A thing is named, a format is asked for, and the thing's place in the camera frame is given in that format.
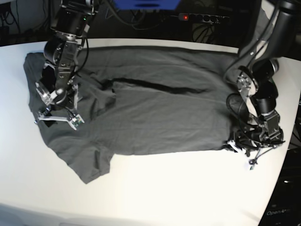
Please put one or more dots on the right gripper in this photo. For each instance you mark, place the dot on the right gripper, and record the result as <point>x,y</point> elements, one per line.
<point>69,100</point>

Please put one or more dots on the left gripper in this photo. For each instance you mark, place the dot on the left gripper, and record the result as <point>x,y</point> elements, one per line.
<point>244,141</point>

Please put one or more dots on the grey T-shirt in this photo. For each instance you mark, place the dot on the grey T-shirt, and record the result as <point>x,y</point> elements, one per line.
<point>140,101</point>

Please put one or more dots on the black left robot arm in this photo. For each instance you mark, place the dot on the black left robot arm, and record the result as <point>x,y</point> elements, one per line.
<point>254,104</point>

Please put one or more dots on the black OpenArm labelled box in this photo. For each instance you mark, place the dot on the black OpenArm labelled box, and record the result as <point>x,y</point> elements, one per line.
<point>284,207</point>

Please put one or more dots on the blue plastic box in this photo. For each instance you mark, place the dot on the blue plastic box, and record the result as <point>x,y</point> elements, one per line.
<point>147,4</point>

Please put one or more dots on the black power strip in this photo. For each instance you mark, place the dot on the black power strip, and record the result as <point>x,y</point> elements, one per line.
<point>204,18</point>

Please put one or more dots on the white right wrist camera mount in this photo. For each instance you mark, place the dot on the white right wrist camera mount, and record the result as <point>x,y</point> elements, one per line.
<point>73,119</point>

